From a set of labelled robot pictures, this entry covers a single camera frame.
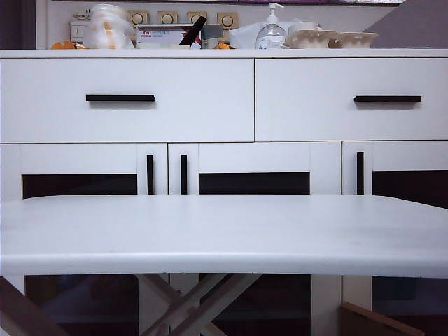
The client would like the clear sanitizer pump bottle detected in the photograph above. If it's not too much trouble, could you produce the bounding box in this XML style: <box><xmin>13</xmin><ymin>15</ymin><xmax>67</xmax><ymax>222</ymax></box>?
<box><xmin>256</xmin><ymin>2</ymin><xmax>286</xmax><ymax>50</ymax></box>

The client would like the white cabinet drawer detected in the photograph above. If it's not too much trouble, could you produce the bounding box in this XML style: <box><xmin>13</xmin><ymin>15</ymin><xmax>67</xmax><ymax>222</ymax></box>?
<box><xmin>255</xmin><ymin>58</ymin><xmax>448</xmax><ymax>142</ymax></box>
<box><xmin>0</xmin><ymin>58</ymin><xmax>256</xmax><ymax>144</ymax></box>

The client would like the purple wall poster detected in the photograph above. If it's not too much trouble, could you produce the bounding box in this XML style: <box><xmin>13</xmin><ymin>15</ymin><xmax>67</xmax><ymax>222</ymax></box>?
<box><xmin>52</xmin><ymin>0</ymin><xmax>409</xmax><ymax>4</ymax></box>

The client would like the white bowl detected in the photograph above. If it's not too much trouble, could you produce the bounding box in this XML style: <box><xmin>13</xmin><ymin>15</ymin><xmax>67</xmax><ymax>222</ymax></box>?
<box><xmin>289</xmin><ymin>20</ymin><xmax>321</xmax><ymax>32</ymax></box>

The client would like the white sideboard cabinet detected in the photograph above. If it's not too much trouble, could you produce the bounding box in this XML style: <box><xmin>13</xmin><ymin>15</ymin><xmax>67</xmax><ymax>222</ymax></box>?
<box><xmin>0</xmin><ymin>48</ymin><xmax>448</xmax><ymax>336</ymax></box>

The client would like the black stick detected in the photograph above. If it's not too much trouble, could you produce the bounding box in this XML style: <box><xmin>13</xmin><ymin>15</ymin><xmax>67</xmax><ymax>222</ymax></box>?
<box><xmin>178</xmin><ymin>16</ymin><xmax>208</xmax><ymax>46</ymax></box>

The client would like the beige dimmer knob plate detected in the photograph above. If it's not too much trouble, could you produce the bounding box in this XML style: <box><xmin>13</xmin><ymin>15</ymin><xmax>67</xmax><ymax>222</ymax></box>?
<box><xmin>126</xmin><ymin>10</ymin><xmax>151</xmax><ymax>25</ymax></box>
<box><xmin>157</xmin><ymin>10</ymin><xmax>180</xmax><ymax>25</ymax></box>
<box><xmin>216</xmin><ymin>12</ymin><xmax>240</xmax><ymax>28</ymax></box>
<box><xmin>186</xmin><ymin>10</ymin><xmax>210</xmax><ymax>25</ymax></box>

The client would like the brown wooden plank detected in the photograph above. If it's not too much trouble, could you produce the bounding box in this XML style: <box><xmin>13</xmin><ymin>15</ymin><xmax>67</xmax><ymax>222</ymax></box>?
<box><xmin>0</xmin><ymin>275</ymin><xmax>71</xmax><ymax>336</ymax></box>

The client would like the beige egg carton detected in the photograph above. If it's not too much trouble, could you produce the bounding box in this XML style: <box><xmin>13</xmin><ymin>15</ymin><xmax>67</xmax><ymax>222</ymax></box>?
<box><xmin>328</xmin><ymin>31</ymin><xmax>382</xmax><ymax>49</ymax></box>
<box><xmin>283</xmin><ymin>29</ymin><xmax>339</xmax><ymax>49</ymax></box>

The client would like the grey box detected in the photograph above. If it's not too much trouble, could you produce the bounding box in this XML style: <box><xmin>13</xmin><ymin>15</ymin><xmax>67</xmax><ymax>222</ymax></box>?
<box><xmin>201</xmin><ymin>24</ymin><xmax>224</xmax><ymax>49</ymax></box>

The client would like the black door handle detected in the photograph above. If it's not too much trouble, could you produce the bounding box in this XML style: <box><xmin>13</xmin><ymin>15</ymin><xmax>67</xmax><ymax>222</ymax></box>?
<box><xmin>180</xmin><ymin>154</ymin><xmax>188</xmax><ymax>195</ymax></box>
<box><xmin>356</xmin><ymin>150</ymin><xmax>365</xmax><ymax>195</ymax></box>
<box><xmin>146</xmin><ymin>154</ymin><xmax>155</xmax><ymax>195</ymax></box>

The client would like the white wall socket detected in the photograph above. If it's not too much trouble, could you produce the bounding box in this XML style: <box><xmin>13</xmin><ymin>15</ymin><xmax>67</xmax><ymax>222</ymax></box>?
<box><xmin>69</xmin><ymin>21</ymin><xmax>92</xmax><ymax>46</ymax></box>

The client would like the black drawer handle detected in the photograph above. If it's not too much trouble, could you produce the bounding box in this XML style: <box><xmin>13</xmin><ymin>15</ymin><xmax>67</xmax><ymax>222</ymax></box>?
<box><xmin>85</xmin><ymin>93</ymin><xmax>157</xmax><ymax>103</ymax></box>
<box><xmin>353</xmin><ymin>94</ymin><xmax>423</xmax><ymax>104</ymax></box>

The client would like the white box red print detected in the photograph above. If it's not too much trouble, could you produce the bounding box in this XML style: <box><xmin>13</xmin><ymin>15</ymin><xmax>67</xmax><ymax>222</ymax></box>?
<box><xmin>136</xmin><ymin>23</ymin><xmax>202</xmax><ymax>49</ymax></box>

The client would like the white cabinet door dark glass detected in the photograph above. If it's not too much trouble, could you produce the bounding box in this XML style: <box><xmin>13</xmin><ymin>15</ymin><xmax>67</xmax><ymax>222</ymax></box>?
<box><xmin>169</xmin><ymin>141</ymin><xmax>342</xmax><ymax>336</ymax></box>
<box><xmin>342</xmin><ymin>141</ymin><xmax>448</xmax><ymax>336</ymax></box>
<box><xmin>0</xmin><ymin>143</ymin><xmax>169</xmax><ymax>336</ymax></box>

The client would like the white table leg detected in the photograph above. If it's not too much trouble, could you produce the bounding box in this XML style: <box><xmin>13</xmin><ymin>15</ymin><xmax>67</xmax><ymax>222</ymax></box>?
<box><xmin>135</xmin><ymin>274</ymin><xmax>230</xmax><ymax>336</ymax></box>
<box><xmin>174</xmin><ymin>274</ymin><xmax>264</xmax><ymax>336</ymax></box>

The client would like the beige table leg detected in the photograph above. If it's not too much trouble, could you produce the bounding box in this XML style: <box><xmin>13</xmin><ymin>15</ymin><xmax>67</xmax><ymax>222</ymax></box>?
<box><xmin>141</xmin><ymin>274</ymin><xmax>234</xmax><ymax>336</ymax></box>

